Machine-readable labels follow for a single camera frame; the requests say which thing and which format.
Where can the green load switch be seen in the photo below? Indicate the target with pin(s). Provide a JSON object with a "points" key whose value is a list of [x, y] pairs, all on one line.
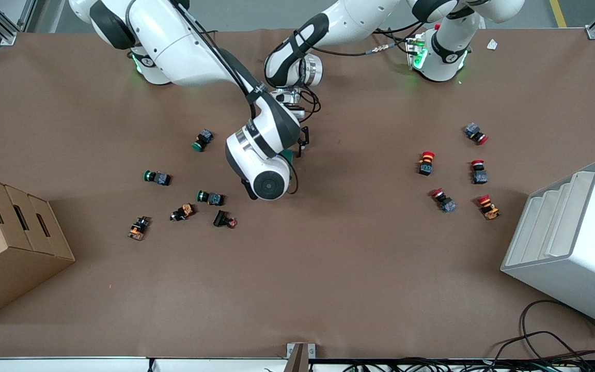
{"points": [[288, 156]]}

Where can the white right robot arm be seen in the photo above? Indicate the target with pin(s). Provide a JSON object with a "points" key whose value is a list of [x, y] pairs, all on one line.
{"points": [[173, 41]]}

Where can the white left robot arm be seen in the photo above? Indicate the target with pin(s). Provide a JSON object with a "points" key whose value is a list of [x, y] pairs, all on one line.
{"points": [[354, 20]]}

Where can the green button blue body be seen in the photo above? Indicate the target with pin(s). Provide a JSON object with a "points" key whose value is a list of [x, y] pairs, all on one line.
{"points": [[203, 139], [209, 197], [157, 177]]}

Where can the brown paper table cover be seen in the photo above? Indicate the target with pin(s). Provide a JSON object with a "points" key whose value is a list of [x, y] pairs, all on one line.
{"points": [[328, 268]]}

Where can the black button orange body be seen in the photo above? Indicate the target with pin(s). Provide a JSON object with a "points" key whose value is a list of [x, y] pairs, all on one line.
{"points": [[138, 228], [183, 212]]}

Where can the red button blue body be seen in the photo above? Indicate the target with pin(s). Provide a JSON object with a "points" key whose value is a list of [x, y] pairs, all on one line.
{"points": [[475, 133], [443, 200], [479, 173]]}

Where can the red button orange body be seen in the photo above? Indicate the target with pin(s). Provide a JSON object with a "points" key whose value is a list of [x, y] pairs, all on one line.
{"points": [[488, 206]]}

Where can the white paper scrap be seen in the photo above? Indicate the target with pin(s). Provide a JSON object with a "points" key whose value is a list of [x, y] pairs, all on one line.
{"points": [[492, 44]]}

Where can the white stepped storage bin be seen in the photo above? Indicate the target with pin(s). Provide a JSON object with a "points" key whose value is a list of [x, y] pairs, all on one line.
{"points": [[586, 248]]}

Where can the white table edge strip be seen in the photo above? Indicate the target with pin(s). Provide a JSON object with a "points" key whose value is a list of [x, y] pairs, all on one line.
{"points": [[70, 366]]}

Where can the black switch red tip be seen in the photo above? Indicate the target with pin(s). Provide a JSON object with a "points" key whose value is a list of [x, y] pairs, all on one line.
{"points": [[223, 219]]}

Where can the grey metal table bracket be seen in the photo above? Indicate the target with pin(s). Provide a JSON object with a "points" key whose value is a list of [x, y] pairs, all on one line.
{"points": [[297, 356]]}

